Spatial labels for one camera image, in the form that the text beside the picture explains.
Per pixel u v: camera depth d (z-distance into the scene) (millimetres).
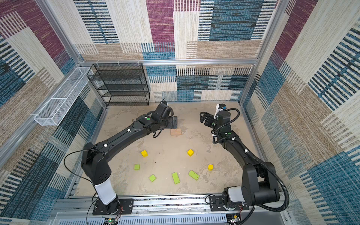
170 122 746
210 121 763
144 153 901
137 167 871
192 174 831
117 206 708
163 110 634
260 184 420
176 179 815
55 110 714
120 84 1110
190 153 909
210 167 844
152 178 816
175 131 1019
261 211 744
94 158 438
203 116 779
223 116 647
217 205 729
